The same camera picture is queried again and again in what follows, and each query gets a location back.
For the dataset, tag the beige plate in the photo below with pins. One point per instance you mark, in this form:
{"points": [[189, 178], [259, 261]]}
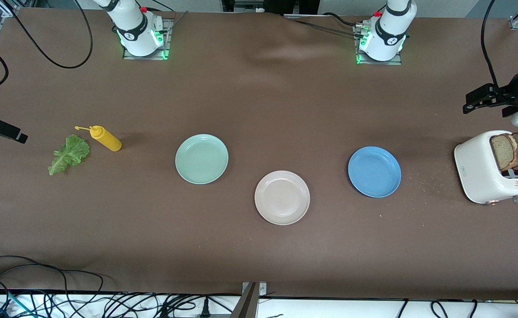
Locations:
{"points": [[282, 198]]}

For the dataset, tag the black power plug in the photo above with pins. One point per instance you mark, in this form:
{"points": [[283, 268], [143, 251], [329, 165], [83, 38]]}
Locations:
{"points": [[205, 309]]}

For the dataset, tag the blue plate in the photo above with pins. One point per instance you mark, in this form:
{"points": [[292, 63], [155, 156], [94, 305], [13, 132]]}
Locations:
{"points": [[374, 172]]}

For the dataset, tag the grey metal bracket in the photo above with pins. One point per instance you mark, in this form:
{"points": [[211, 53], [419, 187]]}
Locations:
{"points": [[250, 300]]}

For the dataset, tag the pale green plate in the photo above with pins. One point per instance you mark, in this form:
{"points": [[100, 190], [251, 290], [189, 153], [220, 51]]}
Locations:
{"points": [[201, 159]]}

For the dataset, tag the green lettuce leaf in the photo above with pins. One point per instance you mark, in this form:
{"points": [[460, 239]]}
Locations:
{"points": [[71, 154]]}

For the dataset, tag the yellow mustard squeeze bottle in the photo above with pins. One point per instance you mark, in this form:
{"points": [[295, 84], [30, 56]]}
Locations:
{"points": [[106, 139]]}

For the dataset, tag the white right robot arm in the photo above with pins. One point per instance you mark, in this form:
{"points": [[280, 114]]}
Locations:
{"points": [[135, 26]]}

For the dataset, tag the black equipment box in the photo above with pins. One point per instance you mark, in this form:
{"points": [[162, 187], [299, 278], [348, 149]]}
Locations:
{"points": [[285, 5]]}

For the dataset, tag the white toaster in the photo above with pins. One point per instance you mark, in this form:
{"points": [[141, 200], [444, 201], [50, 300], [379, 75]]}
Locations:
{"points": [[480, 170]]}

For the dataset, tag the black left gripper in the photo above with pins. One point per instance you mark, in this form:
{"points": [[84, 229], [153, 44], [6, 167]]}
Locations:
{"points": [[512, 93]]}

